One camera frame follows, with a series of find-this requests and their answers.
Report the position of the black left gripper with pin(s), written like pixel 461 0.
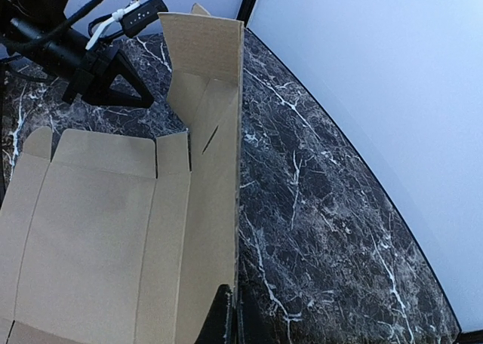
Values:
pixel 95 74

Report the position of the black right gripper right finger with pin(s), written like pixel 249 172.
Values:
pixel 250 325

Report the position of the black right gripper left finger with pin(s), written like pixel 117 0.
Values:
pixel 219 324

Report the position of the brown cardboard box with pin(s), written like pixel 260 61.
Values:
pixel 114 239

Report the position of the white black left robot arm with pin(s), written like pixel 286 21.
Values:
pixel 40 31

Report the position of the black right frame post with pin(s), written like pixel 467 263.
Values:
pixel 245 11

